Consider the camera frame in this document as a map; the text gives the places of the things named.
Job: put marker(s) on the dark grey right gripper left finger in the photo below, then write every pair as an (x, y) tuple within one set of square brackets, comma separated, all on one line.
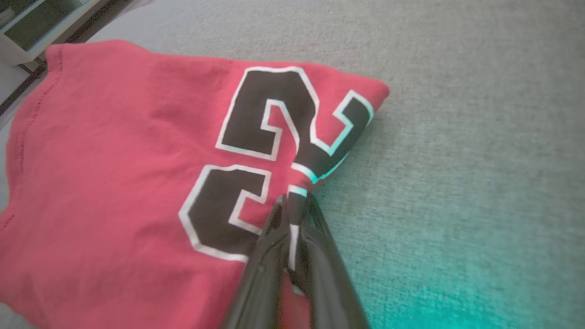
[(265, 283)]

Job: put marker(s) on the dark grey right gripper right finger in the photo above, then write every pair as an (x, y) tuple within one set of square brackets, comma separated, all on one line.
[(329, 283)]

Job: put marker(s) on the red jersey with black print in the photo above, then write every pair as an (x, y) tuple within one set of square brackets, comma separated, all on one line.
[(114, 183)]

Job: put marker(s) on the wide grey sofa seat cushion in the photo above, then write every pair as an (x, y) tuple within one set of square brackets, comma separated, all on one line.
[(457, 137)]

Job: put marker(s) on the grey and teal TV cabinet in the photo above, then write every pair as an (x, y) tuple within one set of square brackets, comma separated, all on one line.
[(41, 20)]

